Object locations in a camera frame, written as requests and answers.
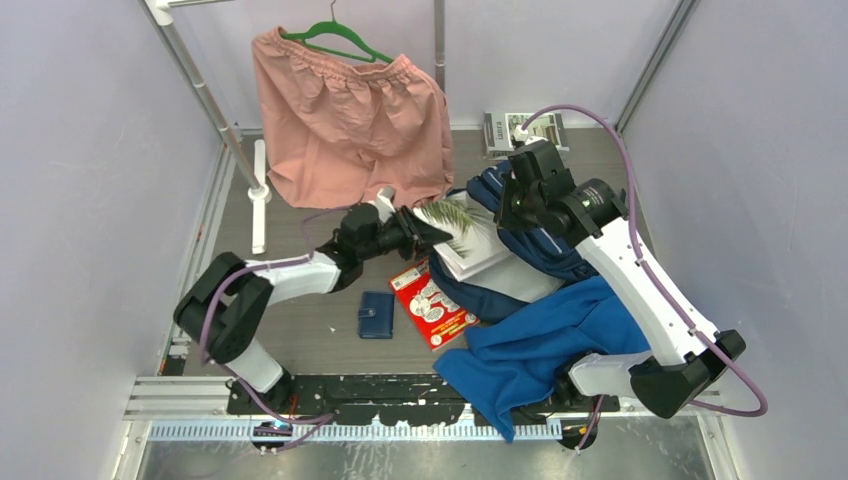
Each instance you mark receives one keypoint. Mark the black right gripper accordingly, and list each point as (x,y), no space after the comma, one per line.
(505,218)

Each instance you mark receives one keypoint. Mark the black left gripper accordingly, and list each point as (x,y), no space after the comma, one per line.
(418,237)

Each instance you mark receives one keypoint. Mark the white palm leaf book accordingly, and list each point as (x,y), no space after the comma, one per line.
(474,245)

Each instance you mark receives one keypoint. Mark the navy blue backpack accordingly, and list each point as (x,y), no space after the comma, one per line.
(536,265)

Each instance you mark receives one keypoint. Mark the red cartoon book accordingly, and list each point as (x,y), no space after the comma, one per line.
(438,319)

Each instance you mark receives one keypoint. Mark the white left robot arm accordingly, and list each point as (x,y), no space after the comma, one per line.
(222,310)

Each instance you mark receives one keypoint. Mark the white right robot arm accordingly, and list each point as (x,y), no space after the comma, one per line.
(687,353)

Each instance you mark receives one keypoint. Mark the grey magazine stack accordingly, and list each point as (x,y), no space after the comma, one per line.
(505,132)

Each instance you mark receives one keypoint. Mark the small blue wallet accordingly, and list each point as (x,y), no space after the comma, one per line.
(376,315)

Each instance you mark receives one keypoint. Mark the pink shorts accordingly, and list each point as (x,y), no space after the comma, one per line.
(337,133)

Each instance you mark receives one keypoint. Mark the blue cloth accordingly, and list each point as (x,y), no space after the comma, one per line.
(514,363)

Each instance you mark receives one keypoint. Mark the metal clothes rack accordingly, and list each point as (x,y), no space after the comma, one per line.
(252,169)

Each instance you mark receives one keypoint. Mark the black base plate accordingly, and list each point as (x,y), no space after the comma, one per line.
(418,399)

